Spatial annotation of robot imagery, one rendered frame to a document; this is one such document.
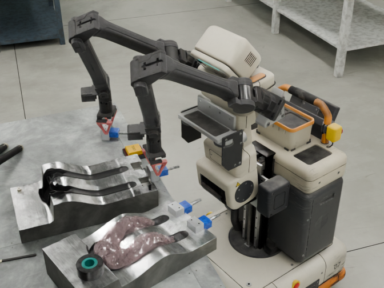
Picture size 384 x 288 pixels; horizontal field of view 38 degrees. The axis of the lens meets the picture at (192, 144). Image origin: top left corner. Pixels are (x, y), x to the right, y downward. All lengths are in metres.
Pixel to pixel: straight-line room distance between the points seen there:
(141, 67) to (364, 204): 2.15
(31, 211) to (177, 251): 0.57
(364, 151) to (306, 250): 1.59
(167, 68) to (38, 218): 0.73
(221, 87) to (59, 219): 0.73
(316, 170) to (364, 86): 2.67
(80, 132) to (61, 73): 2.57
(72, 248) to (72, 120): 1.02
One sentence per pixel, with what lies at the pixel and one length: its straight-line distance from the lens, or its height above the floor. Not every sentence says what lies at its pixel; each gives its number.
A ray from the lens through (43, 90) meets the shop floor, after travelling 4.87.
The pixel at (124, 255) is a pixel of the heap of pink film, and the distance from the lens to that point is 1.79.
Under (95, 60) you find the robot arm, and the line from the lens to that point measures 2.18.
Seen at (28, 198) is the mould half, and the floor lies 0.86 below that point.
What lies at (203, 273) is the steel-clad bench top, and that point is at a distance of 1.86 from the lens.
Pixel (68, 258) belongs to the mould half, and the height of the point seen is 0.91.
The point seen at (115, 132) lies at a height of 0.84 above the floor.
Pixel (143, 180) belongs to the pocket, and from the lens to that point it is 2.13.
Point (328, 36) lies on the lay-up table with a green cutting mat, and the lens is 5.20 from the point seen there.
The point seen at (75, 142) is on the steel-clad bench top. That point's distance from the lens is 2.54.
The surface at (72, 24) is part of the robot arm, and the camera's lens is 2.05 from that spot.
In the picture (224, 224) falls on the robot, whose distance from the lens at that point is 2.83.
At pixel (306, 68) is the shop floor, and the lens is 5.17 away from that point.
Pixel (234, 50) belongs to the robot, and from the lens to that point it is 1.97.
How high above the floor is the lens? 2.12
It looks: 32 degrees down
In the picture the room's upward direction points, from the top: straight up
